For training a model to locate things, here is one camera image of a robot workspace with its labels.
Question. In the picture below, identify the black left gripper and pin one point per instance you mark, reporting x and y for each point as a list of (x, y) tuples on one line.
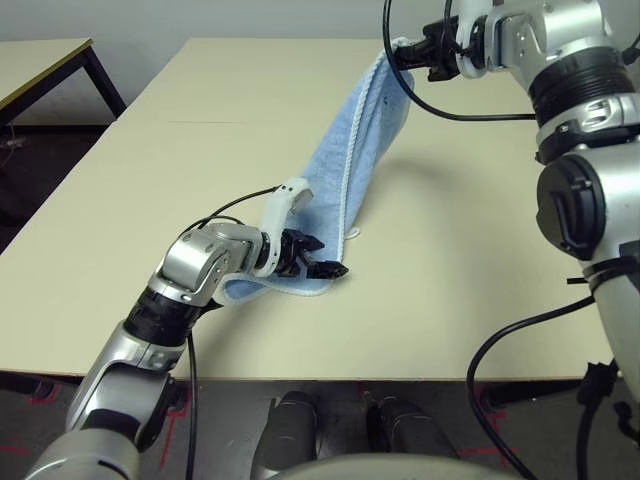
[(292, 255)]

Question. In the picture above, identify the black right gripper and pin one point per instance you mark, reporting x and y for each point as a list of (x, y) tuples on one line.
[(445, 50)]

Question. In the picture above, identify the light blue terry towel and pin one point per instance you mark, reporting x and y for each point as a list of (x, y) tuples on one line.
[(350, 150)]

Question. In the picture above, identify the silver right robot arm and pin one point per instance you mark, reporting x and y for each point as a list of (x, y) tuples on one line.
[(575, 30)]

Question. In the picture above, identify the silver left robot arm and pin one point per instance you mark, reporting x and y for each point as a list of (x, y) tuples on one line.
[(190, 260)]

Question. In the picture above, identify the black left robot foot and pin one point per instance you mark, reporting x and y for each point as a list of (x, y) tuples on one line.
[(290, 430)]

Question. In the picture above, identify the black robot foot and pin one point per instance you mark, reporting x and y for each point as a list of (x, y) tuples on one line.
[(290, 430), (410, 425)]

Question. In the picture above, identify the black right robot foot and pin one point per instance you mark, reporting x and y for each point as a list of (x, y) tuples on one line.
[(410, 425)]

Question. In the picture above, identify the grey robot torso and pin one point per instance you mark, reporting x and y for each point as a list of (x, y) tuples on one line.
[(400, 467)]

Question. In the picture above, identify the small white floor plug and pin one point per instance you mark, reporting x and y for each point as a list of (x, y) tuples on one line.
[(12, 144)]

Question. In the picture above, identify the black-framed side table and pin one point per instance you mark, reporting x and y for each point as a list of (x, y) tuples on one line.
[(40, 65)]

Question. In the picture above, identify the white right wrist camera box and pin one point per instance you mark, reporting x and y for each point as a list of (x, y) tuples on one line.
[(472, 30)]

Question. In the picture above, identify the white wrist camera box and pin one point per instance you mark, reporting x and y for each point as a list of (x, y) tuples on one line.
[(472, 30), (285, 200)]

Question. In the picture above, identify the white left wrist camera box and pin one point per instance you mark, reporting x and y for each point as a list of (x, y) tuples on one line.
[(285, 200)]

